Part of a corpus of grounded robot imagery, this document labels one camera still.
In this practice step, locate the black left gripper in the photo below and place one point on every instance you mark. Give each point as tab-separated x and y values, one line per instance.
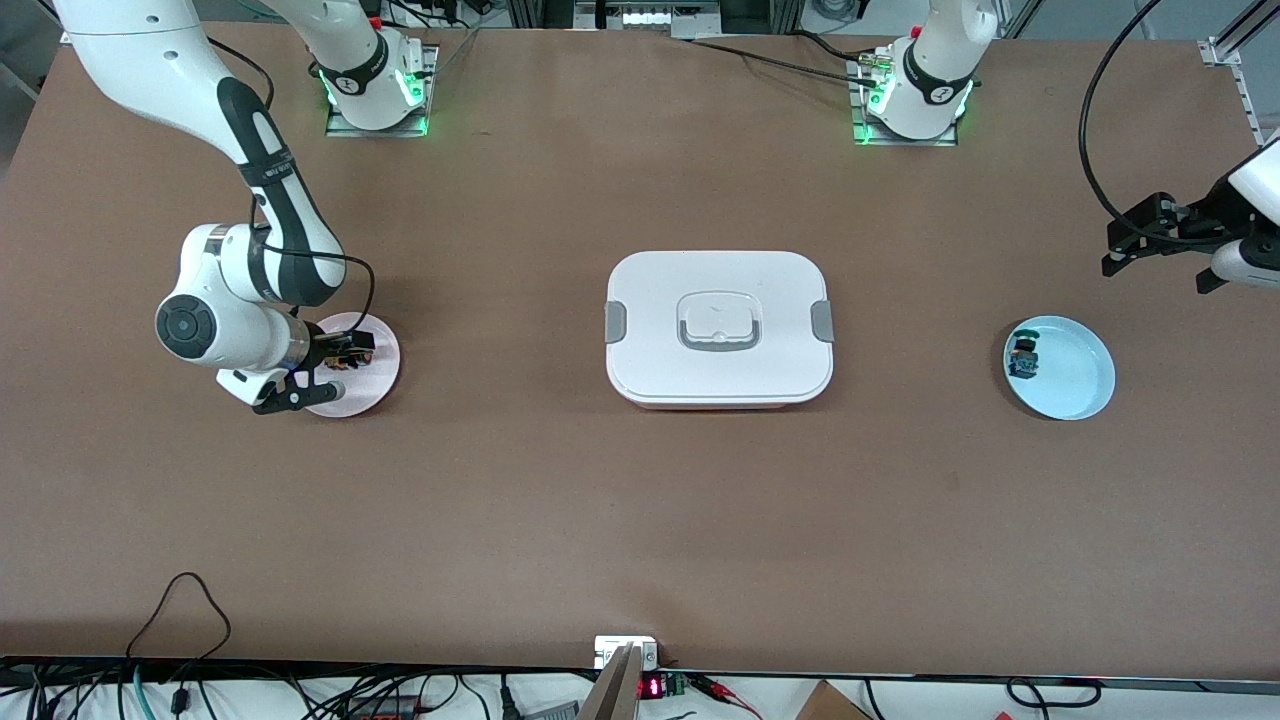
1193	222

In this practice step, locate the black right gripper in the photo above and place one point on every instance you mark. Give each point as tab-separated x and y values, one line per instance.
325	351

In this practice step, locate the orange push-button switch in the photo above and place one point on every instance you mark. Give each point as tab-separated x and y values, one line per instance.
341	364

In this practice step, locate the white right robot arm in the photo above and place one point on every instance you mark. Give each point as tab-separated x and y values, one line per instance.
150	60

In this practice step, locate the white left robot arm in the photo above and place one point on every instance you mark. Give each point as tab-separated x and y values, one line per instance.
930	90

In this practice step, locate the white lunch box grey latches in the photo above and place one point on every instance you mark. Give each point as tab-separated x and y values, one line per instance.
720	375

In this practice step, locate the white socket box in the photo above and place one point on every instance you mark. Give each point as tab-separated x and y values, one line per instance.
608	650

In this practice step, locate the brown cardboard box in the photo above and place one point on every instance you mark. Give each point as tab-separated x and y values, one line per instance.
830	705

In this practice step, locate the pink round plate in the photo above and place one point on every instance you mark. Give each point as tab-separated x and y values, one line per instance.
375	385

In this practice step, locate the light blue round plate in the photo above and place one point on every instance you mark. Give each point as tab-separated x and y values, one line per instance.
1075	375

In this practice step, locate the red LED display module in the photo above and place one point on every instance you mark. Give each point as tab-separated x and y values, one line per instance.
652	687

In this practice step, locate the red black clip leads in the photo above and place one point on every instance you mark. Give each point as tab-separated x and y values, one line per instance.
715	688

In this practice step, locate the white desk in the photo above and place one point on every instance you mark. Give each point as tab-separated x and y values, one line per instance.
940	705

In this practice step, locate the perforated aluminium rail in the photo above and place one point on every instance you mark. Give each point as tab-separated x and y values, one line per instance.
1250	105

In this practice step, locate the aluminium frame corner post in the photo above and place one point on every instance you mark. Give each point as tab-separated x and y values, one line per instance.
1220	52

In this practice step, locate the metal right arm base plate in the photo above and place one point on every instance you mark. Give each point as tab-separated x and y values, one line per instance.
338	126

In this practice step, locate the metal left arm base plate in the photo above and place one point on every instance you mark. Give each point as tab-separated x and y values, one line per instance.
945	142

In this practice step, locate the grey aluminium stand post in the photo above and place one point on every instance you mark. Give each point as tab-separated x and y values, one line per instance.
615	695

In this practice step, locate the lit metal frame device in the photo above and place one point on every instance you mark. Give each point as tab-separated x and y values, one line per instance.
645	17

